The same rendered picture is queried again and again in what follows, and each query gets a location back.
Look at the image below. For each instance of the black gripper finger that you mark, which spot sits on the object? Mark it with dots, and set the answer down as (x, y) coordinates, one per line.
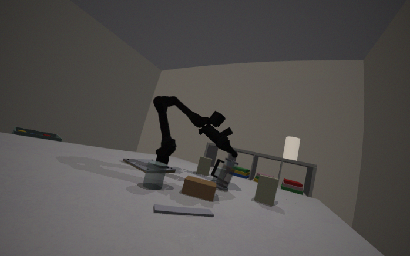
(228, 148)

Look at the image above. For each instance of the grey flat bar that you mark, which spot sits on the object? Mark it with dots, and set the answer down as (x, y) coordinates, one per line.
(182, 210)

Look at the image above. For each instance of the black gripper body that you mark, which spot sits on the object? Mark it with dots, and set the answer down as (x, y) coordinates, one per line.
(220, 141)

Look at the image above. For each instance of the french press coffee maker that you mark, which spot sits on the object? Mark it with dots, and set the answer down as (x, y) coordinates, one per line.
(226, 172)

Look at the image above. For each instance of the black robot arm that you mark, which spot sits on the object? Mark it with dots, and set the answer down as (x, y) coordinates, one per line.
(168, 144)

